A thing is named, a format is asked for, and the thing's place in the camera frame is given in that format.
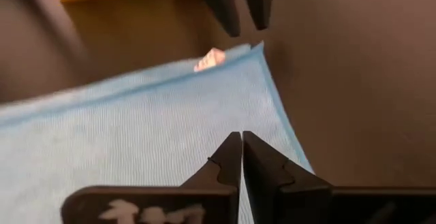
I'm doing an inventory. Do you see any small pale towel label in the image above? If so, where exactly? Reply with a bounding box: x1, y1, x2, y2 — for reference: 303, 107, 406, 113
193, 47, 227, 73

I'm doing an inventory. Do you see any blue microfiber towel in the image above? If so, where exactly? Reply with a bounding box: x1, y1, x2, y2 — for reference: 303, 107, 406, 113
0, 41, 315, 224

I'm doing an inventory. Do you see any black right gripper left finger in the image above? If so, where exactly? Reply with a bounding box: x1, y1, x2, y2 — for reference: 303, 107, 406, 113
179, 131, 243, 189

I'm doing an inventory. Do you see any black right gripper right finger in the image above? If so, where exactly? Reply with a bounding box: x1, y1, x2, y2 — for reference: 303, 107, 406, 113
242, 130, 334, 224

